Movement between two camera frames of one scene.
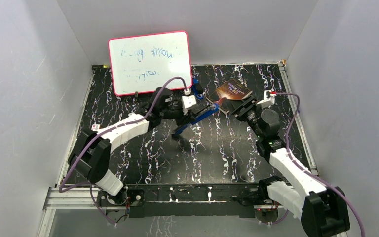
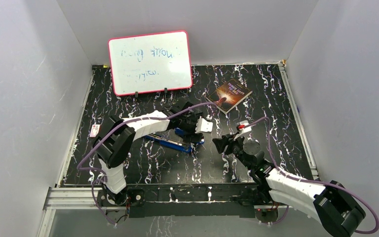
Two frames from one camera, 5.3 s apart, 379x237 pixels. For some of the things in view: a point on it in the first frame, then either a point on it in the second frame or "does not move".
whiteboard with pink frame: x=146 y=62 does not move
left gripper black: x=185 y=118 → x=188 y=137
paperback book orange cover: x=231 y=90 does not move
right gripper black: x=241 y=112 → x=220 y=143
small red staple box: x=95 y=127 does not move
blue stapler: x=199 y=96 → x=181 y=133
